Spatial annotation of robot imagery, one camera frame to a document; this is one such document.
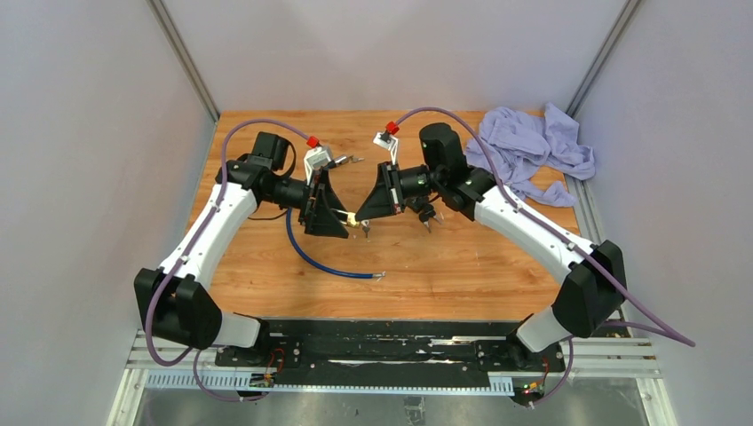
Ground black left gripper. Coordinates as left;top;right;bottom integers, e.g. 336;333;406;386
265;168;351;238

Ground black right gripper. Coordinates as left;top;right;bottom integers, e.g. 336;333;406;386
355;162;443;223

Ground blue cable lock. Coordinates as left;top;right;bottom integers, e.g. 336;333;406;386
283;155;386;280

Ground brass padlock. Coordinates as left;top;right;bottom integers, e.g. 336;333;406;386
330;209;361;228

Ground black-head padlock key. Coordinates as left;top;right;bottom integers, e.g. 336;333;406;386
418;210;443;233

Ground small silver keys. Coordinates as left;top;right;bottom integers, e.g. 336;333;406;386
361;220;370;239

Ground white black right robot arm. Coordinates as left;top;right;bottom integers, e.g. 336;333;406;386
355;122;626;370

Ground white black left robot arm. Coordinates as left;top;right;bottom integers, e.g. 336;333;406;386
134;132;349;367

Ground crumpled light blue cloth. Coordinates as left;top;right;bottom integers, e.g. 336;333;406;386
478;103;596;208

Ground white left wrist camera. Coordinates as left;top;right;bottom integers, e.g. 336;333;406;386
304;146;334;184

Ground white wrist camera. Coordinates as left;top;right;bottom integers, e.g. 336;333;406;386
304;146;334;184
373;130;400;165

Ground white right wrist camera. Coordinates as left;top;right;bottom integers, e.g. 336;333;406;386
373;130;400;165

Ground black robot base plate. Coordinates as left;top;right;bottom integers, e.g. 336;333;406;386
189;319;568;389

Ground aluminium base frame rails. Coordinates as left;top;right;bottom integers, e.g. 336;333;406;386
126;333;662;397

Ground aluminium corner rail left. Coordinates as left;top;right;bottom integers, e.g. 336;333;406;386
146;0;220;123

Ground aluminium corner rail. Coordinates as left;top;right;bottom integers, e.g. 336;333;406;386
566;0;644;118
146;0;220;123

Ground aluminium corner rail right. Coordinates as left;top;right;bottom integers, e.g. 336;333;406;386
566;0;644;118

